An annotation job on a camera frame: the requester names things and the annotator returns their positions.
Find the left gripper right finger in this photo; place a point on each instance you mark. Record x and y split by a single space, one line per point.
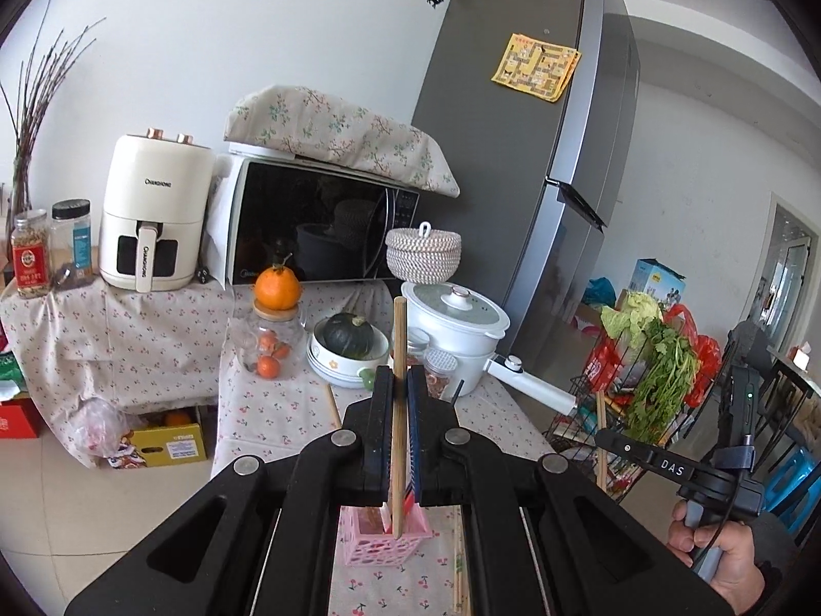
540 537

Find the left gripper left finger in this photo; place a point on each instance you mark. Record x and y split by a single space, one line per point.
259 537

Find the bamboo chopstick green print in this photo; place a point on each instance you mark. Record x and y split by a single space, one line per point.
458 600

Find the white plastic spoon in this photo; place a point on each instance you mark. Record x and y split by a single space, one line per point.
386 517

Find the red plastic spoon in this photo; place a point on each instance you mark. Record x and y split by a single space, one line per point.
408 501

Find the brown wooden chopstick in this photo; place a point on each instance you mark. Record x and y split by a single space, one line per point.
332 406

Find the pink perforated utensil basket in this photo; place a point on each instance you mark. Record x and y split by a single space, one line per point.
365 543

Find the green leafy vegetables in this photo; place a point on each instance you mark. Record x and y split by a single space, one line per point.
669 377

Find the red plastic bag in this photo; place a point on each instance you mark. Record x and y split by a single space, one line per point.
707 350

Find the yellow cardboard box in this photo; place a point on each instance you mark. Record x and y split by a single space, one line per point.
172 438

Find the red snack bag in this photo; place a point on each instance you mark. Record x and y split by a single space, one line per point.
604 366

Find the napa cabbage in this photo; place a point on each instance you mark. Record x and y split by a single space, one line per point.
629 321

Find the white bowl with avocado print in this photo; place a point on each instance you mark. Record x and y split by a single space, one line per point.
354 373

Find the jar of dried slices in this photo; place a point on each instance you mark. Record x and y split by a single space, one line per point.
440 368

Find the glass jar with tangerines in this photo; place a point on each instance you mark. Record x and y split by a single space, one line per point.
271 342

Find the blue cardboard box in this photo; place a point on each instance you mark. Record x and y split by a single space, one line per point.
658 281

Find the dark green squash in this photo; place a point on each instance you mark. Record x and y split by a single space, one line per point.
348 335

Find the white electric pot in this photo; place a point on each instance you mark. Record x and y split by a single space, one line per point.
470 327

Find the jar of red dried fruit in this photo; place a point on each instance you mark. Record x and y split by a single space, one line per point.
417 342

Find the cherry print tablecloth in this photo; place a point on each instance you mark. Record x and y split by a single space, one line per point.
65 516

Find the orange fruit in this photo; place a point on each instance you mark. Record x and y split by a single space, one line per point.
278 288

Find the woven basket with lid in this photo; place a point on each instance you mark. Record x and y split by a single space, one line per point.
423 254

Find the black microwave oven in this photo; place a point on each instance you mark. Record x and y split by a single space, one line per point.
326 223

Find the clear jar black lid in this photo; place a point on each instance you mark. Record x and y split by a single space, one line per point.
70 242

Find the white air fryer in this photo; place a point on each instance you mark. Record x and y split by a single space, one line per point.
153 211

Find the spice jar red label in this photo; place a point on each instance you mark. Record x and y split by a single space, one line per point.
30 253

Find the floral cloth cover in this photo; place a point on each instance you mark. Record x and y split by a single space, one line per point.
308 123

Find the grey refrigerator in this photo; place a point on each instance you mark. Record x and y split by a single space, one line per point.
539 180

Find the yellow paper on fridge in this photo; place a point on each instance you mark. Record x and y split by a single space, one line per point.
541 69

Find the dried branches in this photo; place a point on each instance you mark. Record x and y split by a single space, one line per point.
41 74

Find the black wire basket rack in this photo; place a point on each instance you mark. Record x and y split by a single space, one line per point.
574 434

